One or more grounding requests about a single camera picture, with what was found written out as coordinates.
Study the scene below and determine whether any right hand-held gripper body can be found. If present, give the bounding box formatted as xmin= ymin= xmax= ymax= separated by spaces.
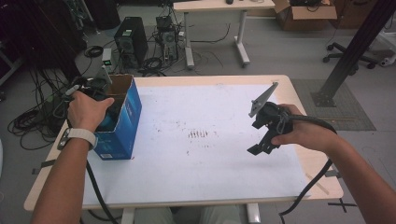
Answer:
xmin=247 ymin=81 xmax=295 ymax=147

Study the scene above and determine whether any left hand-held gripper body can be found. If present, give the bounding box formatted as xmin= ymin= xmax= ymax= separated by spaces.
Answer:
xmin=64 ymin=65 xmax=114 ymax=102

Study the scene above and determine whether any blue cardboard box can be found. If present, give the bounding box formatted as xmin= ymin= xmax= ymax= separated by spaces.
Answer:
xmin=92 ymin=74 xmax=143 ymax=161

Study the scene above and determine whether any person's left hand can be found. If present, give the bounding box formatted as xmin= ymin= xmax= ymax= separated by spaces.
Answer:
xmin=66 ymin=91 xmax=116 ymax=133

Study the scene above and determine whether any person's right hand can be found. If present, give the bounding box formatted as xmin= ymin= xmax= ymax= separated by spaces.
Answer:
xmin=270 ymin=104 xmax=340 ymax=154

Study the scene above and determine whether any small white device green light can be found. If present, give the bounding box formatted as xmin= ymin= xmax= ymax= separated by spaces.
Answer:
xmin=102 ymin=48 xmax=114 ymax=68

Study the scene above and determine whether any white band wristwatch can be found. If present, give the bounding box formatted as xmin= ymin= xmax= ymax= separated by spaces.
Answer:
xmin=57 ymin=127 xmax=98 ymax=151

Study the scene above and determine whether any black computer tower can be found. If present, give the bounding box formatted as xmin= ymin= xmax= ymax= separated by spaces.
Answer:
xmin=113 ymin=16 xmax=149 ymax=68

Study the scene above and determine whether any white paper sheet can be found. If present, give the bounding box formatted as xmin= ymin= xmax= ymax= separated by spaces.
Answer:
xmin=82 ymin=83 xmax=312 ymax=206

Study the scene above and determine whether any black tape piece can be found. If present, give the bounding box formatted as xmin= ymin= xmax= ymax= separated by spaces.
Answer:
xmin=31 ymin=159 xmax=58 ymax=175
xmin=325 ymin=169 xmax=343 ymax=179

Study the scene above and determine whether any dark curtain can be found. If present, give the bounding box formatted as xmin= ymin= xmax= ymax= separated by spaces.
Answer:
xmin=0 ymin=0 xmax=86 ymax=92

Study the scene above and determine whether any open grey computer tower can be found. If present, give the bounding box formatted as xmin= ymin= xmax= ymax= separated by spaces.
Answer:
xmin=155 ymin=15 xmax=180 ymax=63

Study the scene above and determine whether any grey floor mat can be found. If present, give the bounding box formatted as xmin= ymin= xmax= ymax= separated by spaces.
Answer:
xmin=290 ymin=78 xmax=377 ymax=132

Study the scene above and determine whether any black tape cross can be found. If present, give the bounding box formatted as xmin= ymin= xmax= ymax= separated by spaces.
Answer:
xmin=327 ymin=198 xmax=358 ymax=214

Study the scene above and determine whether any black office chair base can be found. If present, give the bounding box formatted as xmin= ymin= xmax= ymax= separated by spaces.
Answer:
xmin=322 ymin=41 xmax=379 ymax=76

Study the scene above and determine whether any open brown cardboard box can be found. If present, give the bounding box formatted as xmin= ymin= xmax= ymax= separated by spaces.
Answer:
xmin=274 ymin=0 xmax=338 ymax=32

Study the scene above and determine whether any white desk with white legs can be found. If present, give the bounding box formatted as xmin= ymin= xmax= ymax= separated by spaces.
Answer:
xmin=172 ymin=0 xmax=276 ymax=70

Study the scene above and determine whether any coiled black cable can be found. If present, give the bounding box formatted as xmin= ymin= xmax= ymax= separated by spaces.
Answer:
xmin=83 ymin=45 xmax=105 ymax=59

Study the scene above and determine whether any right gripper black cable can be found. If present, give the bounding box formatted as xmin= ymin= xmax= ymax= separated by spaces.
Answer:
xmin=277 ymin=112 xmax=338 ymax=224

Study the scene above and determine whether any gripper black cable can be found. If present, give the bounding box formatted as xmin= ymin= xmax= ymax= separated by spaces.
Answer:
xmin=85 ymin=160 xmax=120 ymax=224
xmin=277 ymin=112 xmax=338 ymax=224

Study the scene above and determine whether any tangle of black floor cables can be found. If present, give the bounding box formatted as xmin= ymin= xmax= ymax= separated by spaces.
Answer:
xmin=7 ymin=66 xmax=78 ymax=150

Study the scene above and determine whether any black metal stand post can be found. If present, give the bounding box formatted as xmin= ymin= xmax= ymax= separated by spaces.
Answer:
xmin=311 ymin=0 xmax=396 ymax=108

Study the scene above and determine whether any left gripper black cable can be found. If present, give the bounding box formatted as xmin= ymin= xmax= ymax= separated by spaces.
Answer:
xmin=85 ymin=160 xmax=120 ymax=224

